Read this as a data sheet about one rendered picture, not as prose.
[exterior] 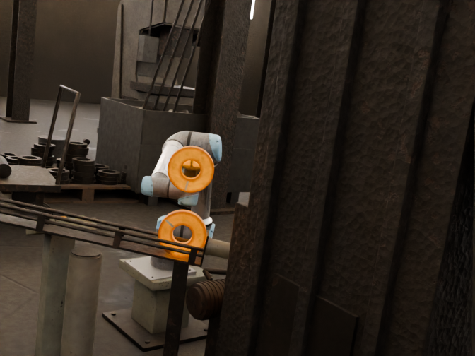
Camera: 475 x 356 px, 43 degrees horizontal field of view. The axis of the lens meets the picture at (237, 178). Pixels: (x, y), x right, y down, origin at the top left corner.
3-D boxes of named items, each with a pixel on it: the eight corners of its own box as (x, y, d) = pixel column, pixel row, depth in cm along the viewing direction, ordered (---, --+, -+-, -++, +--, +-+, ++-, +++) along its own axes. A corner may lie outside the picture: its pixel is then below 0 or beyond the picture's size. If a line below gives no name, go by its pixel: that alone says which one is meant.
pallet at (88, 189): (120, 182, 602) (124, 138, 594) (153, 203, 535) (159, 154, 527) (-9, 180, 537) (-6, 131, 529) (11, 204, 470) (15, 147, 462)
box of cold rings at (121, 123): (200, 181, 659) (210, 102, 644) (250, 203, 585) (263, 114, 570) (92, 181, 587) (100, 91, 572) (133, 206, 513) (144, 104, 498)
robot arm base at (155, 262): (145, 258, 288) (146, 239, 286) (174, 256, 296) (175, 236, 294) (157, 271, 276) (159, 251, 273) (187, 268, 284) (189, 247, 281)
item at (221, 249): (230, 263, 198) (235, 246, 197) (203, 257, 197) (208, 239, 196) (230, 257, 204) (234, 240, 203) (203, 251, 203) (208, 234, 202)
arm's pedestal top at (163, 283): (118, 267, 289) (119, 259, 288) (174, 260, 309) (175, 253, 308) (153, 291, 265) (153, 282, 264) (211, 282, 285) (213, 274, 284)
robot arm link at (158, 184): (167, 123, 271) (140, 176, 228) (191, 126, 270) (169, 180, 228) (166, 147, 277) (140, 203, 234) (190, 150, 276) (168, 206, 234)
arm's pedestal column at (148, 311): (102, 316, 294) (107, 265, 289) (171, 304, 319) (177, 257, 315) (143, 352, 264) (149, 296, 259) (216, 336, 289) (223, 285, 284)
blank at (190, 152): (218, 153, 203) (218, 152, 206) (173, 142, 201) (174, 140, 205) (207, 197, 206) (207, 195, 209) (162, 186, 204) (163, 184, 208)
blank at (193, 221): (182, 267, 199) (183, 264, 202) (215, 234, 197) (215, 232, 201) (148, 235, 197) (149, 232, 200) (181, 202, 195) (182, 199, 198)
